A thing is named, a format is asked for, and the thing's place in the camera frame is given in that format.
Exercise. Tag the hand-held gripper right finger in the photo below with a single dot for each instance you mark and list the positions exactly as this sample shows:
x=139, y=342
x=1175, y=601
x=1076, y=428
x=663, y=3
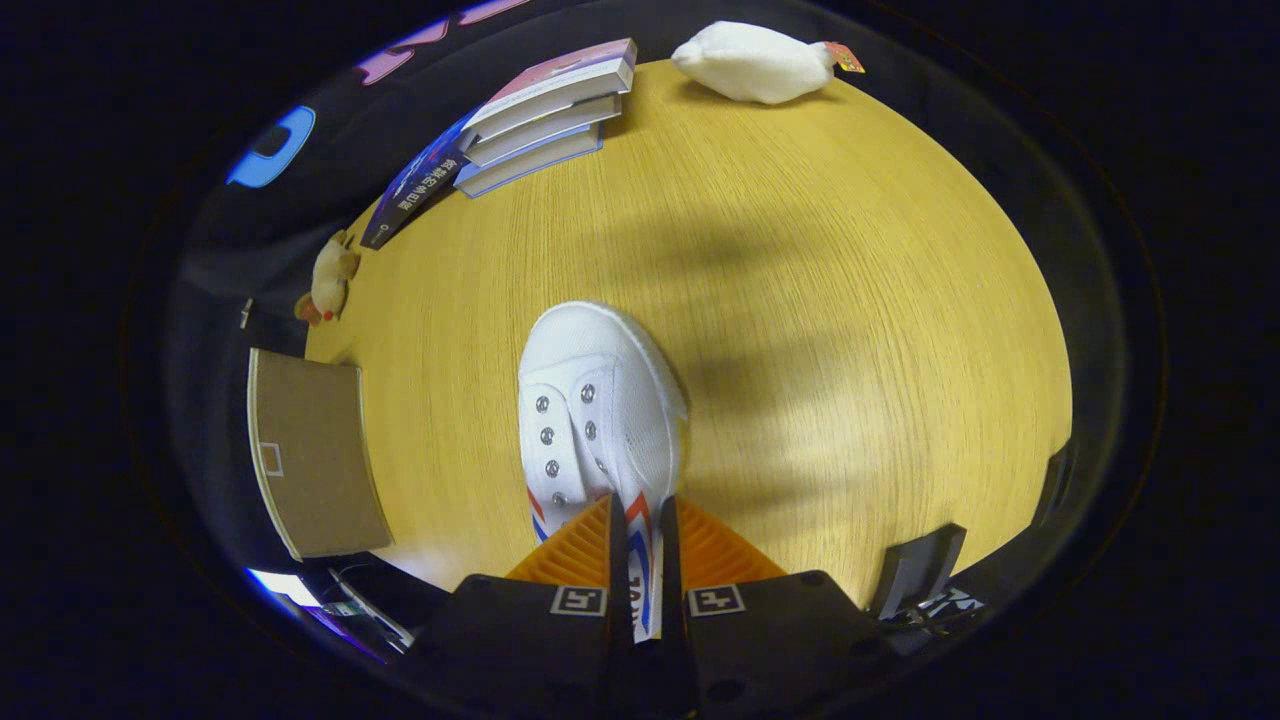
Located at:
x=670, y=620

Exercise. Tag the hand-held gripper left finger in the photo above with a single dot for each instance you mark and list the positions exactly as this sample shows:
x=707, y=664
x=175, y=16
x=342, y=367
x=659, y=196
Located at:
x=620, y=620

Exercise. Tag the white canvas shoe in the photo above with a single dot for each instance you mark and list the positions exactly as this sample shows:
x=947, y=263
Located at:
x=600, y=380

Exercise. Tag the brown fabric storage box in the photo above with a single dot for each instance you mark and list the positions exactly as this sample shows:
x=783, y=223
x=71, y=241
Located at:
x=315, y=450

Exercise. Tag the computer monitor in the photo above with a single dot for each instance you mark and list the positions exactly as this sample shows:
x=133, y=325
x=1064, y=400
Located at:
x=280, y=585

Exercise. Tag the tan plush dog toy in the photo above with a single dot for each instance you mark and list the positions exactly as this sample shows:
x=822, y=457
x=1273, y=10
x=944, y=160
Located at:
x=330, y=280

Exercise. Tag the pale blue edged book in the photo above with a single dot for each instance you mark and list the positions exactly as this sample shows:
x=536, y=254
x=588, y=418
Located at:
x=530, y=165

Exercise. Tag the dark blue book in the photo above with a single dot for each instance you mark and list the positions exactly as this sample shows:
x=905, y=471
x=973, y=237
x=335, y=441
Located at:
x=420, y=180

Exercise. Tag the silver metal clip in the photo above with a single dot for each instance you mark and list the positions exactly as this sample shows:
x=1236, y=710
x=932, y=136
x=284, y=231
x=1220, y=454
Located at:
x=245, y=312

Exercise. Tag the white paperback book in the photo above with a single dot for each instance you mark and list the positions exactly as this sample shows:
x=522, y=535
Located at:
x=550, y=125

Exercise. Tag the pink cover book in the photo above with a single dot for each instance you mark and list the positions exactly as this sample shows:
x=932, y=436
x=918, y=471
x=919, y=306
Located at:
x=560, y=75

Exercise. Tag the white plush toy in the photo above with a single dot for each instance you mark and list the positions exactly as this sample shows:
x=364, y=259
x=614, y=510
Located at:
x=750, y=60

